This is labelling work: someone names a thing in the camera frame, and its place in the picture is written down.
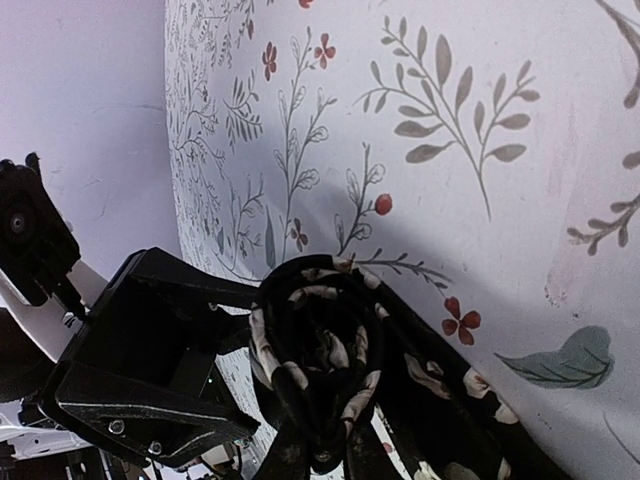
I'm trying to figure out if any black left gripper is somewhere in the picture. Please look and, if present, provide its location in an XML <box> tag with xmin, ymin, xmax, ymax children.
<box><xmin>38</xmin><ymin>247</ymin><xmax>259</xmax><ymax>468</ymax></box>

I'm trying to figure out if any black white floral tie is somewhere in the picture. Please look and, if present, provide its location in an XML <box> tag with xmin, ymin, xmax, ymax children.
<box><xmin>249</xmin><ymin>255</ymin><xmax>565</xmax><ymax>479</ymax></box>

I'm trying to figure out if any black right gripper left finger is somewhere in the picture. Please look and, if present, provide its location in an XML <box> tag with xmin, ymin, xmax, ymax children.
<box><xmin>259</xmin><ymin>379</ymin><xmax>361</xmax><ymax>480</ymax></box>

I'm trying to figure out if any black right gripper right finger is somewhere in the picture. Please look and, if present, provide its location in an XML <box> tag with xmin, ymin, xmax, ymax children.
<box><xmin>344</xmin><ymin>406</ymin><xmax>400</xmax><ymax>480</ymax></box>

